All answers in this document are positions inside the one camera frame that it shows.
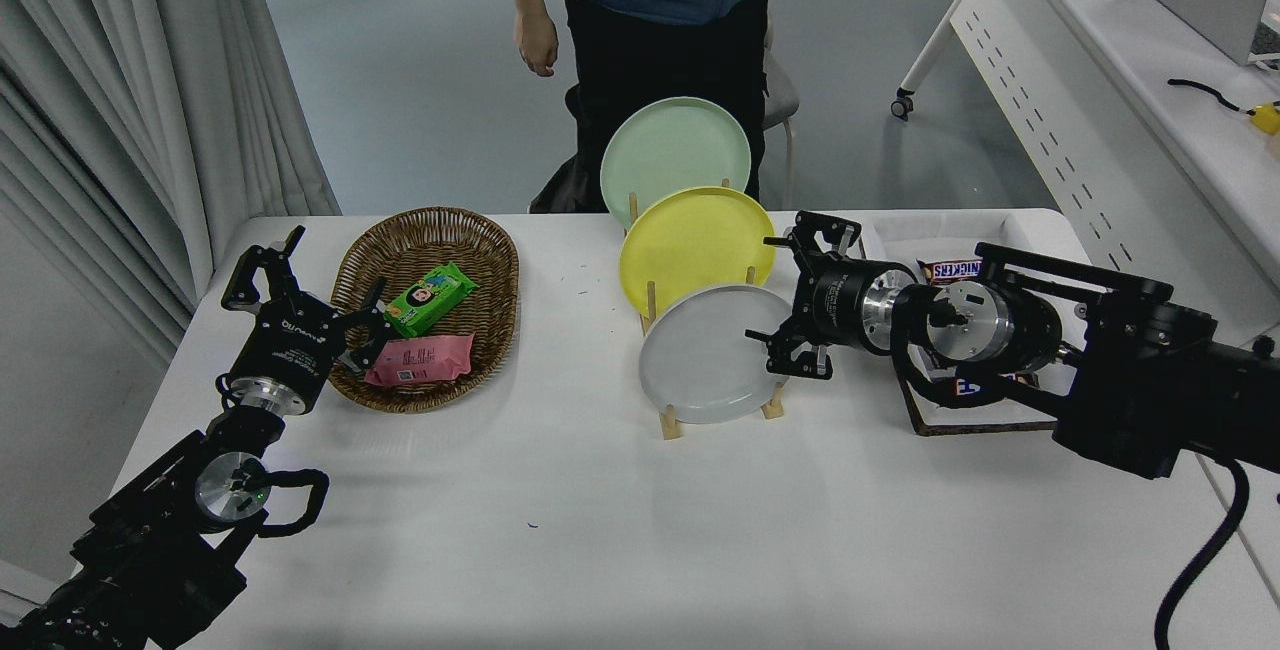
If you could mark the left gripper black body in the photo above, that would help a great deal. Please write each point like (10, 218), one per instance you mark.
(290, 350)

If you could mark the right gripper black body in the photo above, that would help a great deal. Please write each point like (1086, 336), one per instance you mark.
(835, 305)

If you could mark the grey plate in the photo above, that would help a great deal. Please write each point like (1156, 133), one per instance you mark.
(700, 360)

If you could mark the white office chair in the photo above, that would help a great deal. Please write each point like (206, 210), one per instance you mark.
(780, 95)

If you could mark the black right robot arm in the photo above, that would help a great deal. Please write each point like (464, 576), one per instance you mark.
(1150, 380)

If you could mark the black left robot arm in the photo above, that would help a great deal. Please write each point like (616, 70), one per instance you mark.
(150, 550)

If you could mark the yellow plate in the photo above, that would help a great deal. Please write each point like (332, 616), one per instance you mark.
(690, 240)

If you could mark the wooden plate rack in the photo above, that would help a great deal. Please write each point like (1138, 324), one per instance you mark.
(670, 425)

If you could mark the pale green plate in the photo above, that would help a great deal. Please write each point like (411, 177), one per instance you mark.
(670, 150)

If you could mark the person's right hand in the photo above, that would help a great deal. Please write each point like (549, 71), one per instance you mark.
(538, 42)

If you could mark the pink snack packet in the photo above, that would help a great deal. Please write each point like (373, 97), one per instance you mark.
(420, 360)

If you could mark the green snack packet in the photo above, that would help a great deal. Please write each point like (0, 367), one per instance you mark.
(430, 298)

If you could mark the brown Snickers bar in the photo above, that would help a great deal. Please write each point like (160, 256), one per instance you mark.
(950, 272)

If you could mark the brown wicker basket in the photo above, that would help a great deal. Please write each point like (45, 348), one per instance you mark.
(440, 235)

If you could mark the white tray with cork base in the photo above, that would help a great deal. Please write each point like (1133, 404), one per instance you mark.
(960, 230)

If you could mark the Snickers bar with Chinese print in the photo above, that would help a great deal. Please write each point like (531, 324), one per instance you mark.
(968, 388)

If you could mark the grey curtain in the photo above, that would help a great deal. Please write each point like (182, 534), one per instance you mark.
(100, 80)

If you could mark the white desk on casters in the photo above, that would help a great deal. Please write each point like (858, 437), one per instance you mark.
(1100, 50)

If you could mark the small yellow object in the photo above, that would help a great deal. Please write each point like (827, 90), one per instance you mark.
(1266, 119)

